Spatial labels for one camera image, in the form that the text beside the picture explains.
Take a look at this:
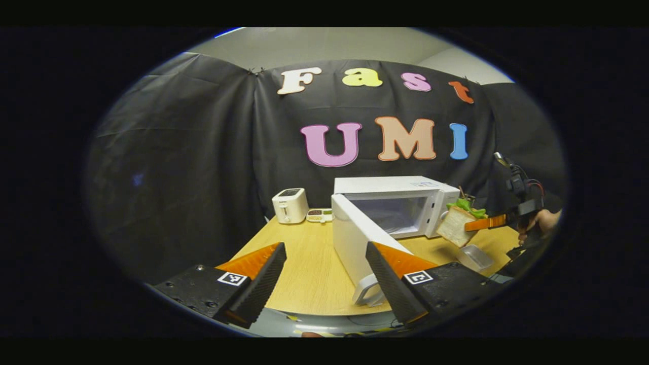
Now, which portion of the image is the white rectangular tray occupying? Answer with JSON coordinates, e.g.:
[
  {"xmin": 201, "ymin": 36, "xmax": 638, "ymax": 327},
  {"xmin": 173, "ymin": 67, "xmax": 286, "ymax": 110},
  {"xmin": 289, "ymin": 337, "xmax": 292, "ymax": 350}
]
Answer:
[{"xmin": 455, "ymin": 244, "xmax": 495, "ymax": 273}]

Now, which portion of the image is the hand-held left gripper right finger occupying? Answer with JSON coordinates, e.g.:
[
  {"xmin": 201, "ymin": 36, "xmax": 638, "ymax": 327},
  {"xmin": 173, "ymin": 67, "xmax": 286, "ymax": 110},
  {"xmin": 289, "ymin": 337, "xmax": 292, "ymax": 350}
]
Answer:
[{"xmin": 365, "ymin": 242, "xmax": 502, "ymax": 327}]

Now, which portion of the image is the white toaster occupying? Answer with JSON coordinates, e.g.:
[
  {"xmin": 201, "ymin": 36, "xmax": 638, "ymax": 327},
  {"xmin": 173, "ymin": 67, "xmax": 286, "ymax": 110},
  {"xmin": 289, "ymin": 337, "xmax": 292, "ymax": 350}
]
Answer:
[{"xmin": 271, "ymin": 188, "xmax": 309, "ymax": 225}]

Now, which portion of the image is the black backdrop cloth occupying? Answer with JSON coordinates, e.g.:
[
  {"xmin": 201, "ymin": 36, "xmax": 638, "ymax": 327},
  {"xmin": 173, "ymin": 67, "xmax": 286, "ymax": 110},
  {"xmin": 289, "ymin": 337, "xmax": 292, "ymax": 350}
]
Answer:
[{"xmin": 86, "ymin": 52, "xmax": 567, "ymax": 284}]

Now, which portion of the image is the white microwave oven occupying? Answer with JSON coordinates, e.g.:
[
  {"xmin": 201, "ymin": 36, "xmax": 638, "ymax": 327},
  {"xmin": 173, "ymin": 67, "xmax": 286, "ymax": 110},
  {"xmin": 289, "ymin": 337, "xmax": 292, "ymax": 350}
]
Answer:
[{"xmin": 331, "ymin": 176, "xmax": 461, "ymax": 307}]

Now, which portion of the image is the toast sandwich with lettuce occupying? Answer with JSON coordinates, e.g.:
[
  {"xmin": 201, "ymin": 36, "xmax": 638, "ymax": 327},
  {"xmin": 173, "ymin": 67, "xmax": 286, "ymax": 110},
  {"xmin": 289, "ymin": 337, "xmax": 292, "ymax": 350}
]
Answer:
[{"xmin": 436, "ymin": 198, "xmax": 488, "ymax": 248}]

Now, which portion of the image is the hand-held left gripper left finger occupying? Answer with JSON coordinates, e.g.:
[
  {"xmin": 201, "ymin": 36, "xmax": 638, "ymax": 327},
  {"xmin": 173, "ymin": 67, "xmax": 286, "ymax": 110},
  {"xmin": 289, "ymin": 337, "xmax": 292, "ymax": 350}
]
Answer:
[{"xmin": 154, "ymin": 242, "xmax": 287, "ymax": 329}]

